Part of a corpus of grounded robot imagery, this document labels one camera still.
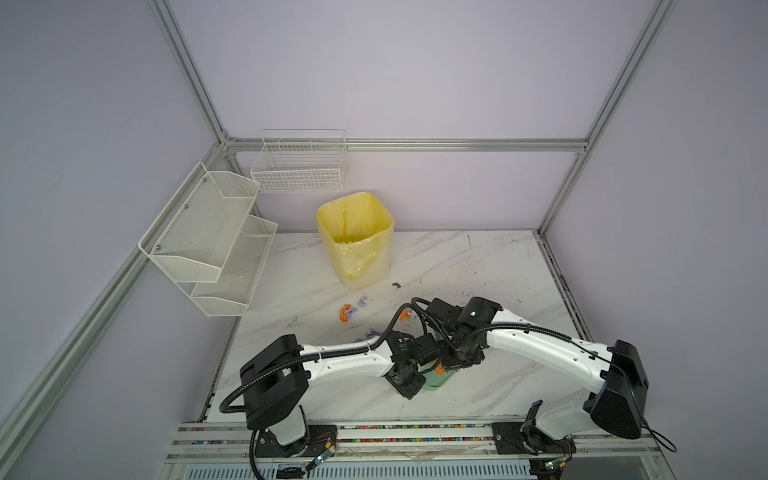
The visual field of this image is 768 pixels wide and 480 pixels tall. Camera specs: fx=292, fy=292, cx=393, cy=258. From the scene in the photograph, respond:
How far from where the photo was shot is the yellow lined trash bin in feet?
2.79

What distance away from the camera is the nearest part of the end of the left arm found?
576 mm

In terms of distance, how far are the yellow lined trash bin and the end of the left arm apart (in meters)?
0.31
